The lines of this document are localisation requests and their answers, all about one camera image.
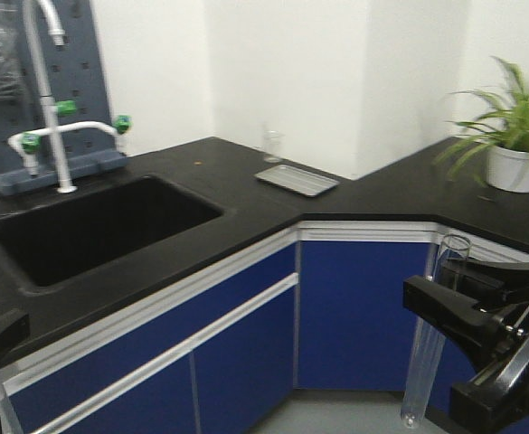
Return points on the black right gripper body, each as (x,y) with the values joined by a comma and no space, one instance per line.
(498,396)

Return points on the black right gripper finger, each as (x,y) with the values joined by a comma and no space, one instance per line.
(491,284)
(454,315)

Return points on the long glass test tube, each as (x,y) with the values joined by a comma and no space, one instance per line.
(428,343)

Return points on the metal tray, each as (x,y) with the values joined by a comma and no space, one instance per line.
(297,180)

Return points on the black sink basin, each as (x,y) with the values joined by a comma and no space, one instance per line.
(52,243)

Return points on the blue cabinet door corner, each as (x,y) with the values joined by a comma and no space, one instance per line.
(354,332)

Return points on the green potted plant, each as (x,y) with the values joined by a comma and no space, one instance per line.
(501,133)

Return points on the white lab faucet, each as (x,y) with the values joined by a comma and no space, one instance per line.
(26,144)

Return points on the blue cabinet door left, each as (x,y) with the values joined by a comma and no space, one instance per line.
(133,371)

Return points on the glass beaker on counter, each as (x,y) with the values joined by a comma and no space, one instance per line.
(271,143)

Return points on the grey pegboard drying rack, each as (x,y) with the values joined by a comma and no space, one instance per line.
(75,73)

